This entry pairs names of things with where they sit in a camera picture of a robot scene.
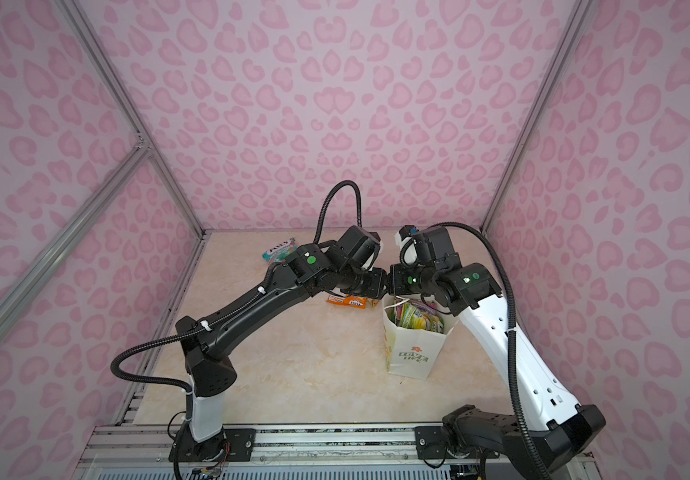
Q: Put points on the diagonal aluminium frame bar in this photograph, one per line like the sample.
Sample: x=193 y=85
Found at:
x=53 y=256

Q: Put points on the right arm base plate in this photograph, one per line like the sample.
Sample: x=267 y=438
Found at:
x=433 y=443

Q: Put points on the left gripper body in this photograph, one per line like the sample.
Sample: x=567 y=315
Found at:
x=370 y=282

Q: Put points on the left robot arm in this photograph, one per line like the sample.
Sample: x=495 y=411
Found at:
x=345 y=266

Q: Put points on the aluminium mounting rail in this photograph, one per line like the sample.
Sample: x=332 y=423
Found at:
x=284 y=451

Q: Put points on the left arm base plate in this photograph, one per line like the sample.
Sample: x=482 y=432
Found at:
x=232 y=445

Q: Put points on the orange candy bag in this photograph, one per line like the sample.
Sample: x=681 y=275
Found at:
x=338 y=298

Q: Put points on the lime Fox's candy bag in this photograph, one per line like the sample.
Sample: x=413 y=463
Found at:
x=416 y=315

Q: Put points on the teal Fox's candy bag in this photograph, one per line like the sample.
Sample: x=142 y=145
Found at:
x=281 y=251

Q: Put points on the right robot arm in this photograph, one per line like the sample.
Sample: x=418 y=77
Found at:
x=549 y=426

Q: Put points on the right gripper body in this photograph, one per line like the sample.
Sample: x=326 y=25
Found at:
x=406 y=280

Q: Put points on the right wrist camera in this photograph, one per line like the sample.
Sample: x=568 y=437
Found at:
x=411 y=240

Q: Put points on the white illustrated paper bag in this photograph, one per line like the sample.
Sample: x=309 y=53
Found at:
x=413 y=353

